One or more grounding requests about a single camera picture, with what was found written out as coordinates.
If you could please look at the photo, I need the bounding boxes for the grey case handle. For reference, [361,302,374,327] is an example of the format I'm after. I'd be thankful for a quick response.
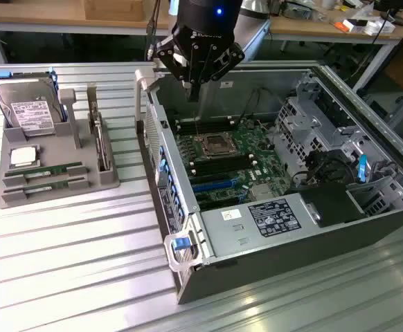
[163,232,204,273]
[134,68,161,122]

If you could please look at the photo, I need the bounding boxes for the green RAM stick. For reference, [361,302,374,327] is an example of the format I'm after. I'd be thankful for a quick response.
[2,177,87,195]
[6,161,84,178]

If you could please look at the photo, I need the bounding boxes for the metal CPU socket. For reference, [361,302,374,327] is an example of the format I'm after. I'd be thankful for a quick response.
[201,133,239,160]

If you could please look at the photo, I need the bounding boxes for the RAM slot white latches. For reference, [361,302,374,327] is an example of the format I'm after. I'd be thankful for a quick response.
[189,156,257,167]
[175,117,234,124]
[192,162,259,175]
[177,123,237,131]

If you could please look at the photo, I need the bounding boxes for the long black expansion slot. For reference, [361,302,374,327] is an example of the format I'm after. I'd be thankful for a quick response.
[191,171,237,183]

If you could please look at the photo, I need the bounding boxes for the grey parts rack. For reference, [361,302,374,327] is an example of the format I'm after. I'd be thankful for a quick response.
[0,86,121,210]

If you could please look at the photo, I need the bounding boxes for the blue drive bay clip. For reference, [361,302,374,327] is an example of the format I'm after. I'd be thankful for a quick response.
[358,154,368,183]

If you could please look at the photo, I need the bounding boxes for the blue expansion slot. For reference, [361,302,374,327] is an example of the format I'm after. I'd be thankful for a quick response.
[191,178,240,194]

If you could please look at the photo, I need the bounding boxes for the black plastic shroud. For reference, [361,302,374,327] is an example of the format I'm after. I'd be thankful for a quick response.
[286,181,367,229]

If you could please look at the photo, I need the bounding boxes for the orange and white box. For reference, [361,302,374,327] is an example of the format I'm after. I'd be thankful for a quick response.
[335,19,368,35]

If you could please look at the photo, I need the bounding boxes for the silver metal drive cage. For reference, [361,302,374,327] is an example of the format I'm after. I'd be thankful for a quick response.
[272,72,403,215]

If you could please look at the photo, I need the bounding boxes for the silver hard disk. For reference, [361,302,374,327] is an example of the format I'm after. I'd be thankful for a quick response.
[0,72,57,138]

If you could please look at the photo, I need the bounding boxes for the silver CPU chip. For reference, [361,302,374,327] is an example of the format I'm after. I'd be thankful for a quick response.
[9,147,40,169]

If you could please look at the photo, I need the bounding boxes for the grey power supply unit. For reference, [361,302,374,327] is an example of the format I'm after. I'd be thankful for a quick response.
[199,193,322,260]

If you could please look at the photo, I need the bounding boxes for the black hanging cable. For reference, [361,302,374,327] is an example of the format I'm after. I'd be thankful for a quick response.
[147,0,163,62]

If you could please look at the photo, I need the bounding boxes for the open black PC case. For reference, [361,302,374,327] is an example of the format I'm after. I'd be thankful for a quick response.
[134,62,403,305]

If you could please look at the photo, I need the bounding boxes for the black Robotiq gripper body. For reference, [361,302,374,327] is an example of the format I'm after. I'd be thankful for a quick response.
[172,0,243,81]

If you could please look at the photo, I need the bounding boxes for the green motherboard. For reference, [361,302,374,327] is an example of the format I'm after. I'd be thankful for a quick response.
[173,117,294,212]

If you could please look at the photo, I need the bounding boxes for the silver chipset heatsink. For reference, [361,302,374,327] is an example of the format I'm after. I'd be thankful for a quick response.
[251,184,275,202]

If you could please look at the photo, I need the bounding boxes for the green graphics card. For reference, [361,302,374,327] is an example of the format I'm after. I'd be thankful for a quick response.
[86,82,114,174]

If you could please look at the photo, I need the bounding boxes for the wooden desk with cardboard box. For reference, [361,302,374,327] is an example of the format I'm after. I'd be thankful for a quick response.
[0,0,174,65]

